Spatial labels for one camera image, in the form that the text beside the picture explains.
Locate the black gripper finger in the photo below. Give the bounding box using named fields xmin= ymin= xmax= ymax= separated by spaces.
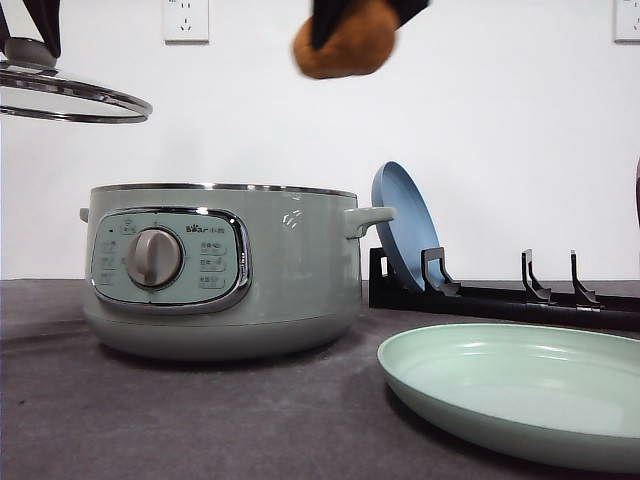
xmin=312 ymin=0 xmax=366 ymax=49
xmin=0 ymin=2 xmax=11 ymax=52
xmin=22 ymin=0 xmax=62 ymax=58
xmin=389 ymin=0 xmax=431 ymax=31

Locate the brown potato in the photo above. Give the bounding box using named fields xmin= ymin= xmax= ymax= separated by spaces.
xmin=293 ymin=0 xmax=397 ymax=79

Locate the glass lid with green knob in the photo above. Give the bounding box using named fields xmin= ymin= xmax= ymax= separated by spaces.
xmin=0 ymin=37 xmax=153 ymax=123

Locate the green plate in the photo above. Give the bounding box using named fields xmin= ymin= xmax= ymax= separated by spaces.
xmin=377 ymin=323 xmax=640 ymax=469

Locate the blue plate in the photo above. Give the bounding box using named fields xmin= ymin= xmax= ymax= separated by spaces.
xmin=371 ymin=161 xmax=440 ymax=291

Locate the green electric steamer pot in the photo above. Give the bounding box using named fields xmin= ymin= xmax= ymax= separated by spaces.
xmin=79 ymin=183 xmax=396 ymax=362

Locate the black plate rack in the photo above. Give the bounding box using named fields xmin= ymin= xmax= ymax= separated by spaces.
xmin=369 ymin=247 xmax=640 ymax=332

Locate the dark red object right edge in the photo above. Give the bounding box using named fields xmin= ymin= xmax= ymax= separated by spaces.
xmin=636 ymin=160 xmax=640 ymax=225

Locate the white wall socket left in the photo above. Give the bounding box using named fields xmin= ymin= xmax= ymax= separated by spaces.
xmin=163 ymin=0 xmax=209 ymax=45

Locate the white wall socket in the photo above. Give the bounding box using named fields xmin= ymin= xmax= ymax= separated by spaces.
xmin=614 ymin=0 xmax=640 ymax=45
xmin=163 ymin=0 xmax=209 ymax=45

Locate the white wall socket right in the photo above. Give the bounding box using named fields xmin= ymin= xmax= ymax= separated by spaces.
xmin=614 ymin=0 xmax=640 ymax=45

